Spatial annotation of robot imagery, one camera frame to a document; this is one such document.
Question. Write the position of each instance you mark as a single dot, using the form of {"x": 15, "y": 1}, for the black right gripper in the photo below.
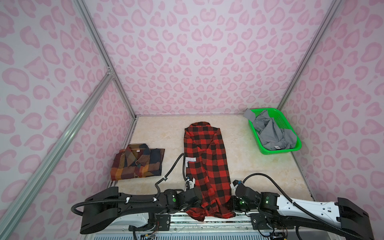
{"x": 234, "y": 201}

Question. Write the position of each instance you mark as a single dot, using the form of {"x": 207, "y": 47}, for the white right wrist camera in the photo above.
{"x": 235, "y": 184}

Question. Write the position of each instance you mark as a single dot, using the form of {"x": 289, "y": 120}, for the grey shirt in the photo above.
{"x": 272, "y": 137}

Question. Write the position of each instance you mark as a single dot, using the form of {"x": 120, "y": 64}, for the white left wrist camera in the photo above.
{"x": 190, "y": 183}

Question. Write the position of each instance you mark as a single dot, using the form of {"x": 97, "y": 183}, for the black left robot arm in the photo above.
{"x": 101, "y": 209}

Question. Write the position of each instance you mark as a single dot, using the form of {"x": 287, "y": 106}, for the red black plaid shirt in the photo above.
{"x": 206, "y": 163}

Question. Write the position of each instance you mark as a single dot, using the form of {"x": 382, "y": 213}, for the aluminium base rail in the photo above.
{"x": 177, "y": 223}

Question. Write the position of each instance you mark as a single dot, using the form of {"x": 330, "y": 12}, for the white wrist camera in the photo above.
{"x": 190, "y": 183}
{"x": 235, "y": 184}

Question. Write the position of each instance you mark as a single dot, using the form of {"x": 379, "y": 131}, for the green plastic basket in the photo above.
{"x": 282, "y": 123}

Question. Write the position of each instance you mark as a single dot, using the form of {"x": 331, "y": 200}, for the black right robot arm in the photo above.
{"x": 272, "y": 210}

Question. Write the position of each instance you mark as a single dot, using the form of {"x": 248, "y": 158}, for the right corner aluminium post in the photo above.
{"x": 326, "y": 23}

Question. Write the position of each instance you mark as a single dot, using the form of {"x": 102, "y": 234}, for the folded brown plaid shirt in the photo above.
{"x": 137, "y": 161}

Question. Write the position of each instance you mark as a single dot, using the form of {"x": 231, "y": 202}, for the corner aluminium post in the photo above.
{"x": 91, "y": 27}
{"x": 326, "y": 23}

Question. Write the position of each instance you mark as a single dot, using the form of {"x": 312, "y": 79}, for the left corner aluminium post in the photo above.
{"x": 91, "y": 27}

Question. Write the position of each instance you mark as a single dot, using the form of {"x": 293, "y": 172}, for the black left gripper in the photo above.
{"x": 197, "y": 205}

